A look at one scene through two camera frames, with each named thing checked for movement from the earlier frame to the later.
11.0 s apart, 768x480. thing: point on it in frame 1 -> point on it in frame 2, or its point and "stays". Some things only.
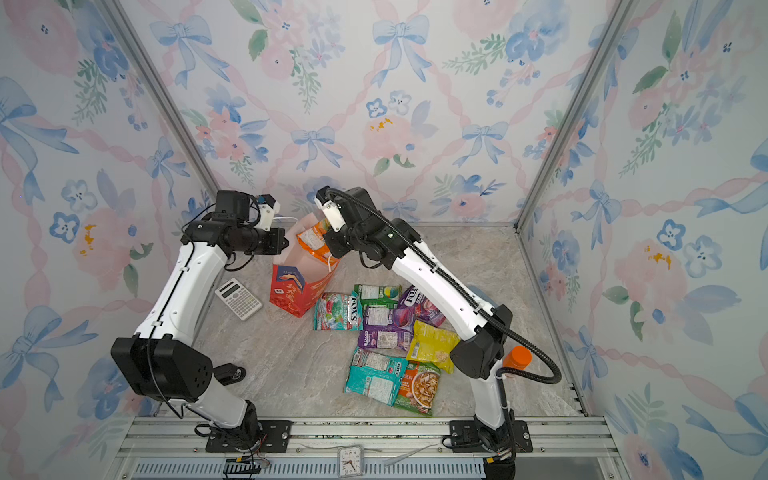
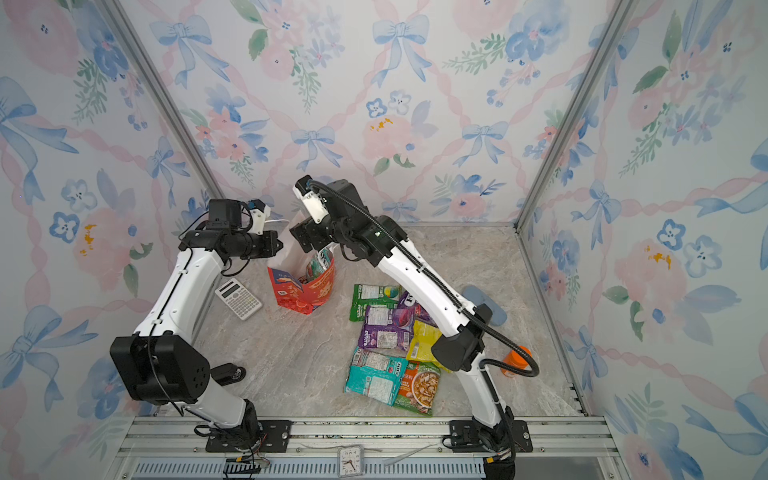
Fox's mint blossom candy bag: (339, 312) -> (322, 260)
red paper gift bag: (298, 273) stays
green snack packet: (379, 295) stays
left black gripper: (278, 234) stays
